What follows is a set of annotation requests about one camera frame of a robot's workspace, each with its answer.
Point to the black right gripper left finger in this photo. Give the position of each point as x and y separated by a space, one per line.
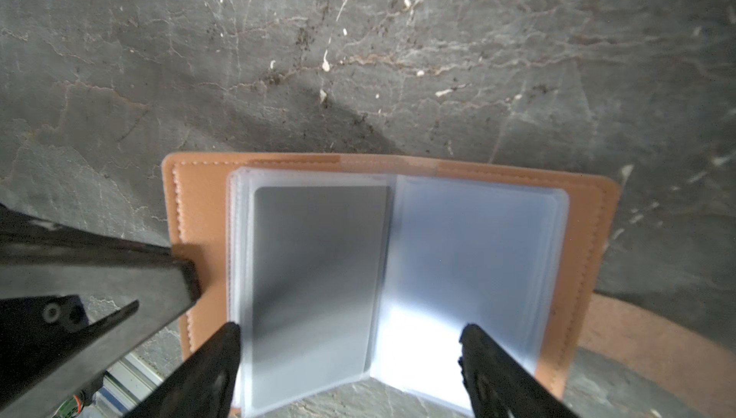
204 385

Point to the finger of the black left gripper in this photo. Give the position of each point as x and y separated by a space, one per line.
41 334
43 259

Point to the dark grey credit card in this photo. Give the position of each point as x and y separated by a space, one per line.
317 260

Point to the aluminium rail front frame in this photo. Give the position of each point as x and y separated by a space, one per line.
117 392

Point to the clear plastic card sleeves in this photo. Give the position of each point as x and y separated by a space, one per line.
457 252

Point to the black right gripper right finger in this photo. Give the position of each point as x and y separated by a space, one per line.
498 386

